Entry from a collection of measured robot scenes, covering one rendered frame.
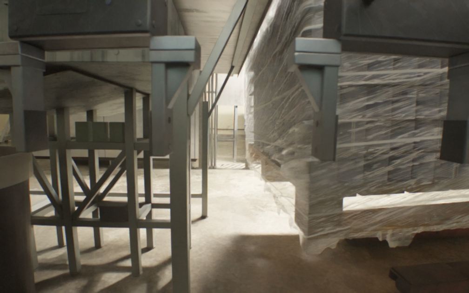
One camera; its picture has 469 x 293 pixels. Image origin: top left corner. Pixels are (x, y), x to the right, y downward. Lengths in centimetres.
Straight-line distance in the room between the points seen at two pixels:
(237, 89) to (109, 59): 304
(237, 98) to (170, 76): 332
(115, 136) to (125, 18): 83
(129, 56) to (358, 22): 45
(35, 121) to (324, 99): 27
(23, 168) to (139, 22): 67
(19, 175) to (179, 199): 45
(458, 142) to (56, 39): 38
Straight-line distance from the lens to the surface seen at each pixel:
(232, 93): 353
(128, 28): 22
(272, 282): 115
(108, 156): 357
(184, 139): 53
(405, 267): 126
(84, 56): 61
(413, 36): 24
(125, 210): 108
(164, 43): 22
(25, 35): 27
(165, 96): 21
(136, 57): 56
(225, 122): 880
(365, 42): 24
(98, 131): 106
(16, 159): 80
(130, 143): 101
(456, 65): 30
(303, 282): 118
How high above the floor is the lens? 69
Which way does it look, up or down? 6 degrees down
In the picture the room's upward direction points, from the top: 1 degrees clockwise
